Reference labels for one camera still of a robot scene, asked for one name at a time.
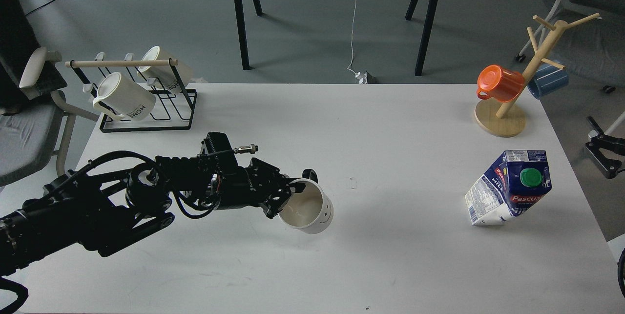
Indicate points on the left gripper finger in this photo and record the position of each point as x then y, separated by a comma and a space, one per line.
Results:
308, 177
274, 203

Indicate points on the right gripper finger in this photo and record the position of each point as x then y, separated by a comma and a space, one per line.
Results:
608, 167
601, 140

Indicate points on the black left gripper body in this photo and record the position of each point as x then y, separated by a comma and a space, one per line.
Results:
249, 186

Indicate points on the white smiley mug black handle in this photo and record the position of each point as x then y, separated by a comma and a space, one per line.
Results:
310, 211

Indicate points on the blue milk carton green cap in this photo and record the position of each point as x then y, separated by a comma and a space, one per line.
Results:
516, 181

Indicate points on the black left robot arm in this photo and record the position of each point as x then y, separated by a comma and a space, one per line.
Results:
123, 197

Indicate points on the blue plastic cup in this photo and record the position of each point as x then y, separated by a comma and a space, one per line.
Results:
546, 80

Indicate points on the orange plastic cup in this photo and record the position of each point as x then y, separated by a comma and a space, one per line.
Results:
499, 83

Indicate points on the grey office chair right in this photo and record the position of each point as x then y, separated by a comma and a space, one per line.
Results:
594, 50

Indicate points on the grey office chair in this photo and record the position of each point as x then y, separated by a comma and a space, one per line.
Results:
594, 50
36, 122

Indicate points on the power adapter on floor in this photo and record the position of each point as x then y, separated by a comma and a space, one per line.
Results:
364, 77

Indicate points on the white HOME mug rear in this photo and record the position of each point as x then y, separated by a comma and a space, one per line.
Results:
166, 79

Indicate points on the white home mug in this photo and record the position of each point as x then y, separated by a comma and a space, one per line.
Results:
120, 98
166, 79

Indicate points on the wooden mug tree stand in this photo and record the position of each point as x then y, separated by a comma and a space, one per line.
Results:
507, 119

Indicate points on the white HOME mug front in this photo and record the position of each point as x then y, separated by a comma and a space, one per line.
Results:
120, 98

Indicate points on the grey office chair left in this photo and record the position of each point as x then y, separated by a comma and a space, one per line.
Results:
36, 122

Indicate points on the black table legs right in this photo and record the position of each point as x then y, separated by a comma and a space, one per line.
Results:
426, 33

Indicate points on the black wire mug rack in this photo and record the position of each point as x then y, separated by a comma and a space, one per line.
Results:
171, 111

